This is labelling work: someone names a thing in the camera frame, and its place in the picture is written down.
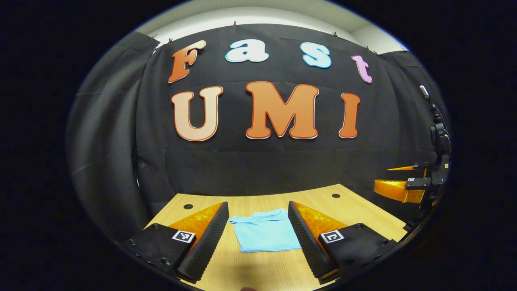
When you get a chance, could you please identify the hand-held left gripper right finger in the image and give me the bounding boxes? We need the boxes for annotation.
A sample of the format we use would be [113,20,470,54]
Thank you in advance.
[288,200,398,280]

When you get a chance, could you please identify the light blue T-shirt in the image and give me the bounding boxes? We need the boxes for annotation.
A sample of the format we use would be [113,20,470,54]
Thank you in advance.
[229,208,303,253]

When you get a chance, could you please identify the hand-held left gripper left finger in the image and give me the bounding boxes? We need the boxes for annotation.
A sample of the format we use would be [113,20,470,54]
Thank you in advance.
[121,201,230,283]

